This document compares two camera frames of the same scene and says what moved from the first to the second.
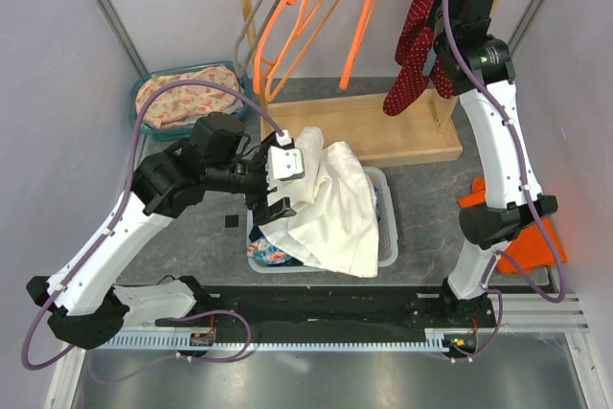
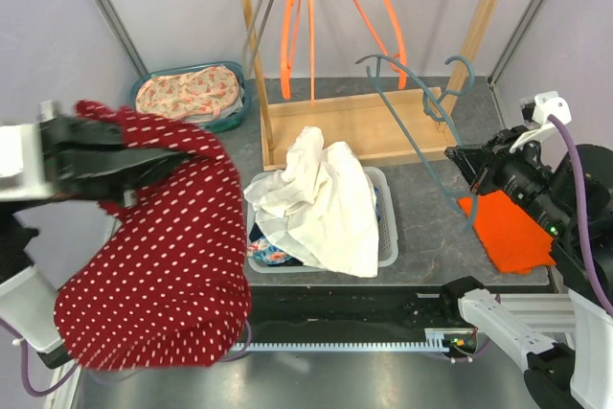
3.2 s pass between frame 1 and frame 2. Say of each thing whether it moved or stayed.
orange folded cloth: stayed
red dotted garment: moved
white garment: stayed
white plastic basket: stayed
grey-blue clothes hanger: moved
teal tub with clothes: stayed
